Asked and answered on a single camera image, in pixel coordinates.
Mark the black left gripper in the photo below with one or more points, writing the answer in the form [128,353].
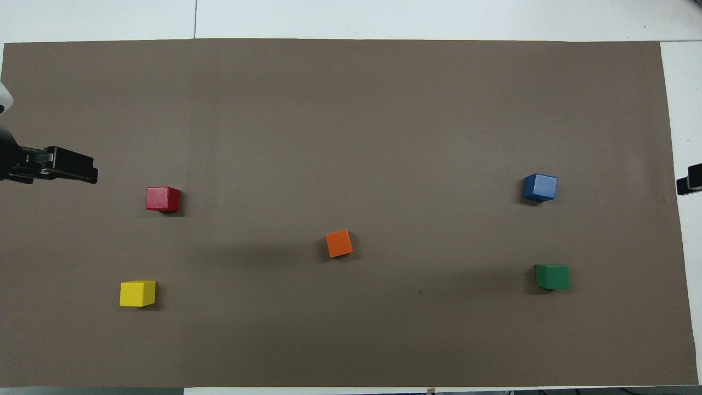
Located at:
[11,159]

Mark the red wooden block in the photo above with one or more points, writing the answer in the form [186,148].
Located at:
[162,199]

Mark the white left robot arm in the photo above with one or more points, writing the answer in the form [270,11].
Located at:
[4,99]

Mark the yellow wooden block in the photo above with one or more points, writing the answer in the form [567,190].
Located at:
[137,293]

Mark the blue wooden block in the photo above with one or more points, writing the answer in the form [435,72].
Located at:
[540,187]

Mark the green wooden block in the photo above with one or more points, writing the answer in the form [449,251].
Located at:
[553,277]

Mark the orange wooden block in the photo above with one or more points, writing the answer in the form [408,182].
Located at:
[339,244]

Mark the brown table mat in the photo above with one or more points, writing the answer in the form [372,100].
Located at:
[351,137]

